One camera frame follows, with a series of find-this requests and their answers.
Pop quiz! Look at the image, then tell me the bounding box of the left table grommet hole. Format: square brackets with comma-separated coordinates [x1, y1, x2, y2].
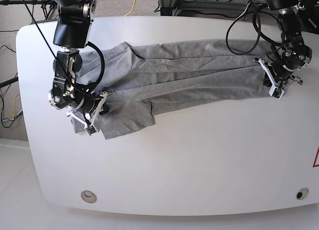
[81, 190, 97, 204]

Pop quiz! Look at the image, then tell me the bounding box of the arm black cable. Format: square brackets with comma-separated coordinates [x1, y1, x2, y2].
[72, 41, 105, 93]
[225, 2, 285, 55]

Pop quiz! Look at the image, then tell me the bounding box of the grey metal frame base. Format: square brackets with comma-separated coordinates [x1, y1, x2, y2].
[156, 0, 246, 16]

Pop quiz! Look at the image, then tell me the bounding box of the black tripod stand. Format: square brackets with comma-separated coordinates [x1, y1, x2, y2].
[0, 0, 118, 6]

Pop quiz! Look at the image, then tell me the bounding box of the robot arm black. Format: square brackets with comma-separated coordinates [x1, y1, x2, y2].
[48, 0, 107, 124]
[266, 0, 312, 90]

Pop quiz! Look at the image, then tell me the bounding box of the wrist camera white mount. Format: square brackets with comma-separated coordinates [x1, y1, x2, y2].
[253, 57, 304, 100]
[66, 90, 114, 136]

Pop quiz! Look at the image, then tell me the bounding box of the table grommet hole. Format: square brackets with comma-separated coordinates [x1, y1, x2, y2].
[296, 188, 309, 200]
[81, 190, 97, 204]

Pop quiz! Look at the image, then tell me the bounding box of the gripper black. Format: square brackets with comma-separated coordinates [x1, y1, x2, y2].
[263, 61, 303, 90]
[67, 92, 109, 120]

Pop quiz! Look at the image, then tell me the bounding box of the floor black cables left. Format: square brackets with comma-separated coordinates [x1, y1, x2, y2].
[0, 45, 23, 128]

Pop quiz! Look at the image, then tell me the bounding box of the right table grommet hole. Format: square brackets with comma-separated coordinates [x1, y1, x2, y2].
[296, 188, 309, 200]

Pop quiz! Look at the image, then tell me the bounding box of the red warning triangle sticker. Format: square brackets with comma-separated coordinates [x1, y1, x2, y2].
[313, 148, 319, 168]

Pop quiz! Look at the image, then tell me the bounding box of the grey T-shirt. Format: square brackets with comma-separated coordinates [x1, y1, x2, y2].
[71, 38, 286, 140]

